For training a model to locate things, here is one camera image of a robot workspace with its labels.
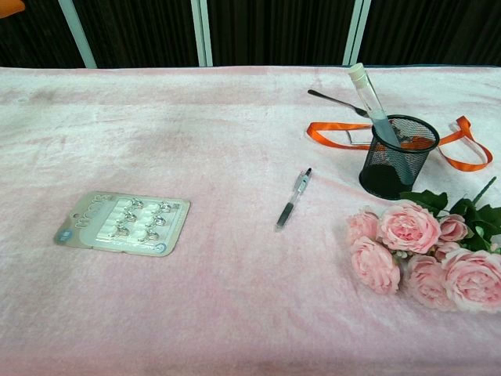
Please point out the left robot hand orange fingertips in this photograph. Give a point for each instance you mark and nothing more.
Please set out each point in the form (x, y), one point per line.
(8, 8)

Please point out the clear test tube white cap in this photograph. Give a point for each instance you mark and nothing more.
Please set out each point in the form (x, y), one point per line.
(366, 92)

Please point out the black metal mesh pen holder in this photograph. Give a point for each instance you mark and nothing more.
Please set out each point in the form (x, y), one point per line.
(387, 182)

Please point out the blister pack of metal hooks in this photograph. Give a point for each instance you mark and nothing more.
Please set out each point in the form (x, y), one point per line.
(117, 223)

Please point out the silver metal fork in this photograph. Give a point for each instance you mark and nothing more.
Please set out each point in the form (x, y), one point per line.
(332, 100)

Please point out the clear black gel pen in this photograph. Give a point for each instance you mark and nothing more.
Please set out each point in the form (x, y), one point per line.
(287, 209)

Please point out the pink plush table cloth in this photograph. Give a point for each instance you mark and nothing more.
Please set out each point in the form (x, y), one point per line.
(195, 313)

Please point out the pink artificial rose bouquet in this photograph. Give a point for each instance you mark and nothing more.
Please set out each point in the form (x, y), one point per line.
(409, 229)

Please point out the white frame post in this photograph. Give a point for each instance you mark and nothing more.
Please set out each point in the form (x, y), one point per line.
(203, 35)
(356, 31)
(78, 35)

